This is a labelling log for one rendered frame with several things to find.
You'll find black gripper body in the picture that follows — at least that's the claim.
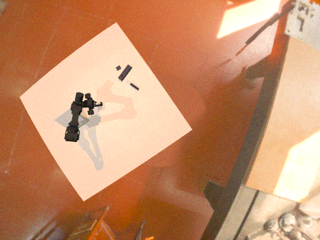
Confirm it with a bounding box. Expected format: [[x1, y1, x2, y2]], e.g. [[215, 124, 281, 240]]
[[82, 93, 94, 115]]

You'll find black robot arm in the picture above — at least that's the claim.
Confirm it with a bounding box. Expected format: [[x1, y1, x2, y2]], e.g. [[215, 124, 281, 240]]
[[64, 92, 94, 142]]

